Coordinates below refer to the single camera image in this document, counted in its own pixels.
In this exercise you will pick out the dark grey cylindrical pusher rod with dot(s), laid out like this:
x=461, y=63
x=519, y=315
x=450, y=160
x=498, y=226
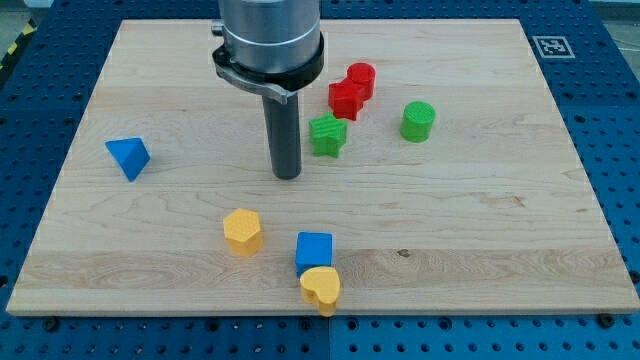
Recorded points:
x=283, y=133

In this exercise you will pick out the green cylinder block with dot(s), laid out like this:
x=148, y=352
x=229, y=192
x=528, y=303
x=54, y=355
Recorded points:
x=417, y=122

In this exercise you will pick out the blue triangle block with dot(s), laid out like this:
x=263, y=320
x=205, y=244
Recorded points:
x=130, y=154

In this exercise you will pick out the yellow heart block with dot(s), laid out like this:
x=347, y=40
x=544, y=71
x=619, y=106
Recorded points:
x=321, y=287

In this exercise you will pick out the blue cube block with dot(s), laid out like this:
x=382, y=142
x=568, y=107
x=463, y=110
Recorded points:
x=313, y=249

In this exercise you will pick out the green star block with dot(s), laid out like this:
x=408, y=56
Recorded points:
x=328, y=135

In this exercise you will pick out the red star block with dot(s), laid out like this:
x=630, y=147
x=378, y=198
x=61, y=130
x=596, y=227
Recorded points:
x=346, y=99

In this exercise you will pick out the yellow hexagon block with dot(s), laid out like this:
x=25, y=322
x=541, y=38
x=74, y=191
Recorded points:
x=243, y=232

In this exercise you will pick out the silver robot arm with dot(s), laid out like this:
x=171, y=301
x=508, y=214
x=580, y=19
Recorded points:
x=272, y=48

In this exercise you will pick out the red cylinder block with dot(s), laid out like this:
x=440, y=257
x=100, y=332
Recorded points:
x=364, y=75

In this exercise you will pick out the white fiducial marker tag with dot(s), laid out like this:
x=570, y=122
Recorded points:
x=553, y=47

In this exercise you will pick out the wooden board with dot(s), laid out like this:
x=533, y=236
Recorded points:
x=492, y=214

